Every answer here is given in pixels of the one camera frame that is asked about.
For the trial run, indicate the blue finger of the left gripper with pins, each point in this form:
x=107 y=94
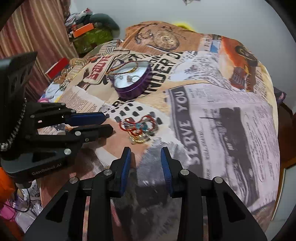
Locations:
x=85 y=119

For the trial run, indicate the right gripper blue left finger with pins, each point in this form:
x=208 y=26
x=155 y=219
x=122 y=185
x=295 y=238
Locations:
x=109 y=183

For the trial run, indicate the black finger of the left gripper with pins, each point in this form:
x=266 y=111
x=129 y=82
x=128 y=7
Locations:
x=84 y=134

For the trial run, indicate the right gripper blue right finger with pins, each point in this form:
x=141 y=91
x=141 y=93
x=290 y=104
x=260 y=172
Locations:
x=184 y=184

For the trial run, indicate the purple heart-shaped jewelry box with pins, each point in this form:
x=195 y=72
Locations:
x=130 y=79

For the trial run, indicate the gold jewelry piece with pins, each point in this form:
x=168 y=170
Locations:
x=140 y=139

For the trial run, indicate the red box beside bed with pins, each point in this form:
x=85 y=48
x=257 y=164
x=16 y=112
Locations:
x=57 y=68

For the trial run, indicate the green patterned storage box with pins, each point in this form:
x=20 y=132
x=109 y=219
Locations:
x=89 y=40

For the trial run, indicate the orange shoe box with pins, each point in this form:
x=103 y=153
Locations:
x=80 y=31

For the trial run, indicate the printed newspaper pattern bedspread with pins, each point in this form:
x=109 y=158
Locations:
x=209 y=101

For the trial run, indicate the pile of clothes on boxes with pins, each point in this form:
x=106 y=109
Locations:
x=78 y=20

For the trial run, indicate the dark grey stuffed cushion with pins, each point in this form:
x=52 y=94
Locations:
x=105 y=21

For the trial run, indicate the red gold striped curtain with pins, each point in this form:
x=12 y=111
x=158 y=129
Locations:
x=38 y=26

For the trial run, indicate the dark bag on floor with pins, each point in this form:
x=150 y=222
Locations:
x=279 y=96

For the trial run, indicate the yellow curved object behind bed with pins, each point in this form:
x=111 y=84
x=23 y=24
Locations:
x=184 y=25

